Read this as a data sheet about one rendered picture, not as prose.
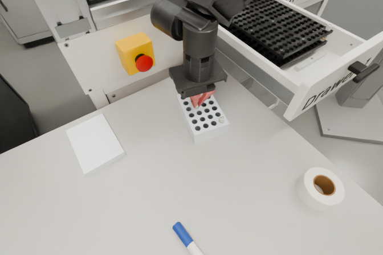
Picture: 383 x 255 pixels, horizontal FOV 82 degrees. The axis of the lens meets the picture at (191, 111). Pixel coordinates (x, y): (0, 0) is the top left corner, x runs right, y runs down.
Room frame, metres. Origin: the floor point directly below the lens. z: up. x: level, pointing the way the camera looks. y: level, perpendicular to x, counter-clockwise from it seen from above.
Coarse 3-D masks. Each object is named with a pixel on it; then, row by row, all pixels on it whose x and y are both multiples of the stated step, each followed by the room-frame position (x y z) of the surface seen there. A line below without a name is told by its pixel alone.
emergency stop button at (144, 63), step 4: (140, 56) 0.39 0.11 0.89; (144, 56) 0.39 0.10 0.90; (148, 56) 0.39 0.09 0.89; (140, 60) 0.38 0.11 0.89; (144, 60) 0.38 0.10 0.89; (148, 60) 0.38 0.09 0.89; (152, 60) 0.39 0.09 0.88; (136, 64) 0.38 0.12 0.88; (140, 64) 0.37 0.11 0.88; (144, 64) 0.38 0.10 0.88; (148, 64) 0.38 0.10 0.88; (152, 64) 0.39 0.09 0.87; (140, 68) 0.37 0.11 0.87; (144, 68) 0.38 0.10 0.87; (148, 68) 0.38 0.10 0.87
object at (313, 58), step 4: (320, 52) 0.46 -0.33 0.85; (324, 52) 0.46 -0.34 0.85; (312, 56) 0.45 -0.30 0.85; (316, 56) 0.45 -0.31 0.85; (320, 56) 0.45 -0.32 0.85; (304, 60) 0.43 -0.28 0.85; (308, 60) 0.43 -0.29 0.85; (312, 60) 0.43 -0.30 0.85; (316, 60) 0.44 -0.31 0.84; (300, 64) 0.42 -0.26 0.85; (304, 64) 0.42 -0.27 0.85; (308, 64) 0.42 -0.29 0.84; (296, 68) 0.41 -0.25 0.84; (300, 68) 0.40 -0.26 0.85
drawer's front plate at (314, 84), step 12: (360, 48) 0.37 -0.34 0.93; (372, 48) 0.38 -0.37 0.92; (336, 60) 0.33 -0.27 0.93; (348, 60) 0.33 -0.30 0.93; (360, 60) 0.37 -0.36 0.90; (324, 72) 0.30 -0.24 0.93; (336, 72) 0.31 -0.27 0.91; (348, 72) 0.36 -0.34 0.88; (300, 84) 0.28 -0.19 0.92; (312, 84) 0.27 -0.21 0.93; (324, 84) 0.30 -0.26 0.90; (300, 96) 0.27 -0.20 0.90; (312, 96) 0.29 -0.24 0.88; (324, 96) 0.33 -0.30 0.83; (288, 108) 0.28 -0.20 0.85; (300, 108) 0.28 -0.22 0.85; (288, 120) 0.27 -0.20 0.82
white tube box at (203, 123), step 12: (180, 96) 0.36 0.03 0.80; (180, 108) 0.33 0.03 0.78; (192, 108) 0.32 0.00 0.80; (204, 108) 0.32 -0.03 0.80; (216, 108) 0.33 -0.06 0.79; (192, 120) 0.29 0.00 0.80; (204, 120) 0.29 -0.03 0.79; (216, 120) 0.29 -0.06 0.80; (192, 132) 0.26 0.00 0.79; (204, 132) 0.26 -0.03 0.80; (216, 132) 0.27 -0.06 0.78
